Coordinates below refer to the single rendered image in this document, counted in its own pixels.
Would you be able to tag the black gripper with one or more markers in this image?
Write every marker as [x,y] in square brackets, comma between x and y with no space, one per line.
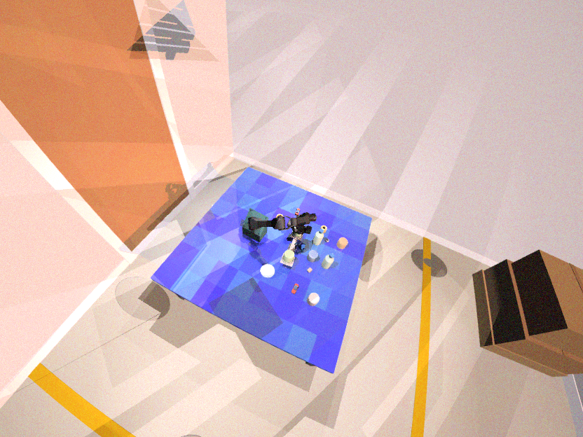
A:
[307,229]

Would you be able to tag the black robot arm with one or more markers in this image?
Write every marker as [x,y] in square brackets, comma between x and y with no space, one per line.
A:
[279,222]

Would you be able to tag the orange cup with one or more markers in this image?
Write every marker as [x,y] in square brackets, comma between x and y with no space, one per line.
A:
[342,243]

